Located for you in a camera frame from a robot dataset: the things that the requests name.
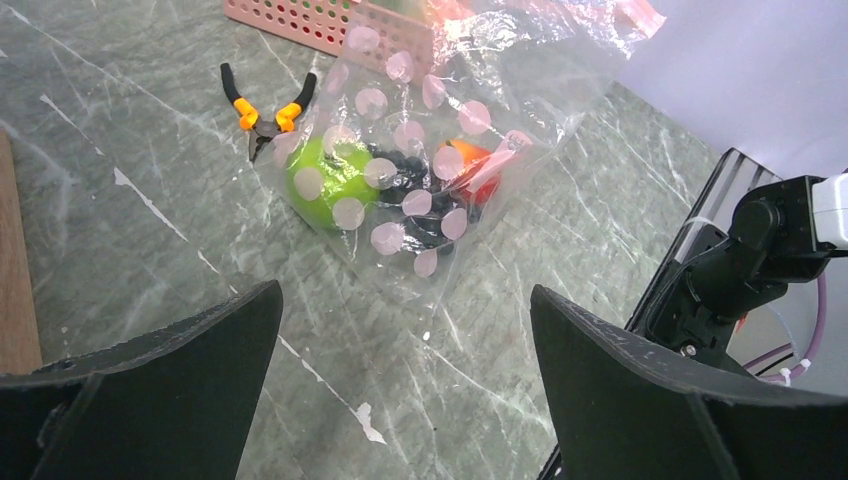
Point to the green fake lettuce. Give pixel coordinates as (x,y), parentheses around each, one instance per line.
(329,190)

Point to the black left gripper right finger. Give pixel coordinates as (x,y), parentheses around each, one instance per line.
(625,408)

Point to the black fake grape bunch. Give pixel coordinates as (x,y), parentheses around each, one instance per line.
(423,200)

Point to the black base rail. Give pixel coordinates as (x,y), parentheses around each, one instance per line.
(704,228)

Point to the wooden base board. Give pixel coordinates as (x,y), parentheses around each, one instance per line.
(20,344)

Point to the pink plastic basket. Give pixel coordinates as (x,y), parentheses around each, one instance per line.
(323,25)

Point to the clear zip top bag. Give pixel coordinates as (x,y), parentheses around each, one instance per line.
(505,88)

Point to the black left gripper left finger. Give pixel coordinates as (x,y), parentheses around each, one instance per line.
(174,403)

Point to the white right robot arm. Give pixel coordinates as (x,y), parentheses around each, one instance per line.
(781,233)

